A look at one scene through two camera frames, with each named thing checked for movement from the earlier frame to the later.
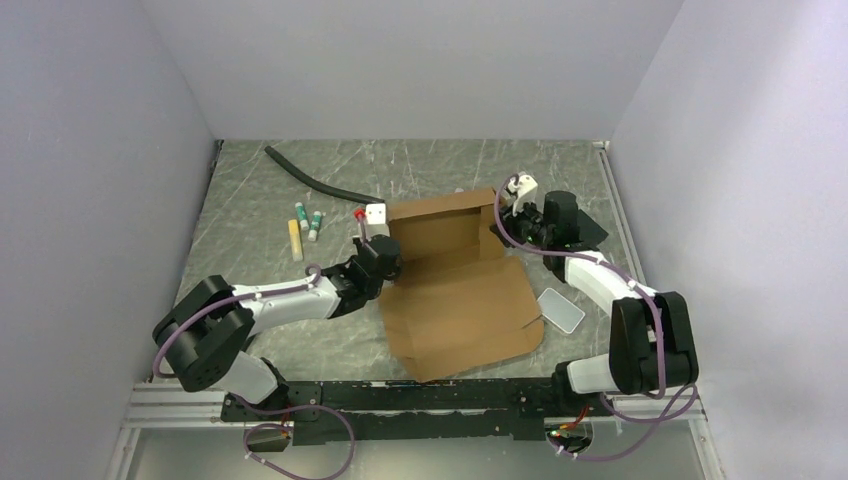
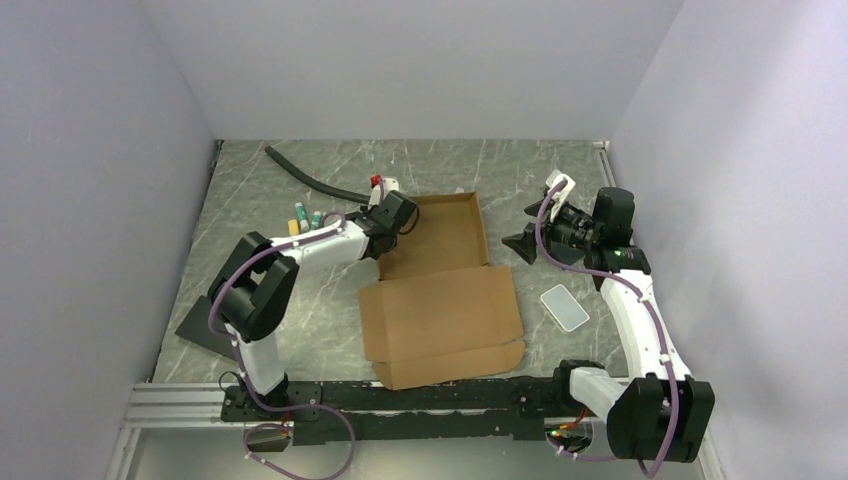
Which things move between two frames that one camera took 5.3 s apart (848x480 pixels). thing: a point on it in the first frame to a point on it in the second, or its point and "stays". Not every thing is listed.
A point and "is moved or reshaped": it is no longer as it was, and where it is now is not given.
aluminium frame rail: x=165 y=406 stays
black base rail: x=345 y=411 stays
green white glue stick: x=302 y=216 stays
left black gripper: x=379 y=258 to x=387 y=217
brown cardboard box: x=456 y=299 is moved or reshaped
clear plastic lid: x=559 y=310 stays
